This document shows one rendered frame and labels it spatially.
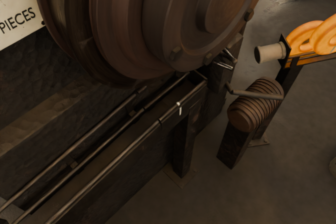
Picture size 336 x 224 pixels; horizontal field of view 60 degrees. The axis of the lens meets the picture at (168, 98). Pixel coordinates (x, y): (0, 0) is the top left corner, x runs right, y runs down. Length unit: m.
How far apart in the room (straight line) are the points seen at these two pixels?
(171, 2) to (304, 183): 1.36
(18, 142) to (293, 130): 1.41
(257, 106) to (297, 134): 0.67
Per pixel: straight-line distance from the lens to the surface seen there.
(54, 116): 0.67
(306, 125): 1.78
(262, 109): 1.11
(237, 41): 0.90
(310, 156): 1.70
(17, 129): 0.69
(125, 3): 0.40
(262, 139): 1.64
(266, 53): 1.04
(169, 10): 0.39
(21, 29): 0.55
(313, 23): 1.06
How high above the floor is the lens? 1.41
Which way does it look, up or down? 56 degrees down
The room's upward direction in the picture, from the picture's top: straight up
